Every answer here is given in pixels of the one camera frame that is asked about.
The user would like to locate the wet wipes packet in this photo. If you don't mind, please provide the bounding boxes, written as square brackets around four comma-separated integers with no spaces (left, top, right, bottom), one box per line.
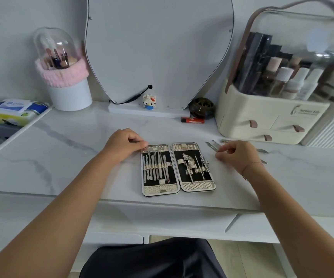
[0,98,51,126]

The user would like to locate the white domed brush holder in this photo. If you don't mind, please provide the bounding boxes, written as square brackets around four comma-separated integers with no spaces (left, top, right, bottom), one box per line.
[33,27,93,112]

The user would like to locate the bunch of makeup brushes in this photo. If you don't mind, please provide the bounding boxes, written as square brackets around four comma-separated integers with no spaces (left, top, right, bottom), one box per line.
[41,36,78,70]

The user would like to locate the dark brown round ashtray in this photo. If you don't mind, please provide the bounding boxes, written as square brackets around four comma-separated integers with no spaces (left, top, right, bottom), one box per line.
[189,97,216,120]

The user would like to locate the pink fluffy headband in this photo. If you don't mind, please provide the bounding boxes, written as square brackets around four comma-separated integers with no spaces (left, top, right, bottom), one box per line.
[35,56,89,88]

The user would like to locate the black mirror cable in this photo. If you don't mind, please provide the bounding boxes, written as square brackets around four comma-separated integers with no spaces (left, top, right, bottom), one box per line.
[109,85,153,105]

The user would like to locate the white mirror base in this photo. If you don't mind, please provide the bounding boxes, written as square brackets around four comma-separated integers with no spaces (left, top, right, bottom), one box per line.
[108,101,191,119]

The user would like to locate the thin wrist bracelet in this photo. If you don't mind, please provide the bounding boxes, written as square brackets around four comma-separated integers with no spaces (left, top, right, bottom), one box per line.
[241,161,265,181]

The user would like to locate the person's right forearm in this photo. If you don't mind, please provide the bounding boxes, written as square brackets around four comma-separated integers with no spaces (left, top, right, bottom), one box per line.
[241,163,334,278]

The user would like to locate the person's left forearm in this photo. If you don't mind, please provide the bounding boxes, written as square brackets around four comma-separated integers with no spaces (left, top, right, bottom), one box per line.
[0,152,120,278]

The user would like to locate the cream cosmetic organizer box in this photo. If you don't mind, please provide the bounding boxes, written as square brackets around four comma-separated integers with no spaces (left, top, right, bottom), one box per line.
[215,0,334,145]

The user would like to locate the person's right hand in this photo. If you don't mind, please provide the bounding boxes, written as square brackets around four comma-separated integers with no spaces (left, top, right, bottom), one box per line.
[215,141,264,178]

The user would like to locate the row of cosmetic bottles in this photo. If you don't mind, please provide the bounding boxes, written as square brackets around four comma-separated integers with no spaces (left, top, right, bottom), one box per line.
[260,55,326,101]

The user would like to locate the cream organizer drawer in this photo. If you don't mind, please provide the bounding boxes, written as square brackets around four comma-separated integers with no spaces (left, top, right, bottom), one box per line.
[222,128,305,144]
[218,113,273,131]
[271,115,325,134]

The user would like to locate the white cat brick figure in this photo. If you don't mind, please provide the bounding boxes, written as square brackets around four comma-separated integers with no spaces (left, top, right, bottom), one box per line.
[142,94,157,110]

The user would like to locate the metal manicure set case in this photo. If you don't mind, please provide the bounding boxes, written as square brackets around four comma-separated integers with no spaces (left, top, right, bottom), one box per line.
[140,142,217,197]

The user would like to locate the row of metal manicure tools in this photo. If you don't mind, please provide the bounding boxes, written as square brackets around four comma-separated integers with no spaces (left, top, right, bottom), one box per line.
[143,150,172,184]

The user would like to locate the grey plastic box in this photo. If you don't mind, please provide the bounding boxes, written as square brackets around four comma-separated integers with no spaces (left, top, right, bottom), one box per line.
[0,121,21,140]

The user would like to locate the large metal nail clipper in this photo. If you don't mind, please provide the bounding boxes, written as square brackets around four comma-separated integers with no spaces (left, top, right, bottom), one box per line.
[182,153,197,183]

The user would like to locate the white desk drawer front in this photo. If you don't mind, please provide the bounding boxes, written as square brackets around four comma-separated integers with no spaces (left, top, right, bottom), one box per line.
[0,192,240,246]

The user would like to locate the bunch of dark cosmetic sachets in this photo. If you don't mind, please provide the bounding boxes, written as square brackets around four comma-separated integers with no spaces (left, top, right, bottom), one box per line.
[234,32,283,94]

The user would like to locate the person's left hand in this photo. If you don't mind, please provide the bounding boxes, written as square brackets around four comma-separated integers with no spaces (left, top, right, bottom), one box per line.
[102,128,149,164]

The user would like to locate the person's dark trousers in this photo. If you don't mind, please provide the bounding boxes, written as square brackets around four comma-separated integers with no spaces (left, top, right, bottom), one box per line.
[79,237,229,278]

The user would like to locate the curved vanity mirror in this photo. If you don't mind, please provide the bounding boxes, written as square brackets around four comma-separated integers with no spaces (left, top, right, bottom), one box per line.
[84,0,235,110]

